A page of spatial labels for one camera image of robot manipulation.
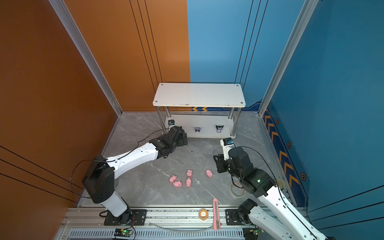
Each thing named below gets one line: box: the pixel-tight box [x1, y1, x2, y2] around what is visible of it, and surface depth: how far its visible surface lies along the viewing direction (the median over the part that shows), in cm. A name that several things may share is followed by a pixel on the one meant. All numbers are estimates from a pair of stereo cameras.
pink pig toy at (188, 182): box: [186, 177, 192, 188], surface depth 84 cm
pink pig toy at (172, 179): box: [168, 175, 178, 183], surface depth 86 cm
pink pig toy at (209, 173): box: [205, 169, 213, 178], surface depth 88 cm
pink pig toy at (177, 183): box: [173, 180, 183, 188], surface depth 84 cm
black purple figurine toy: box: [215, 125, 224, 133], surface depth 98 cm
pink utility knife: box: [212, 198, 221, 230], surface depth 75 cm
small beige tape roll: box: [198, 208, 209, 221], surface depth 75 cm
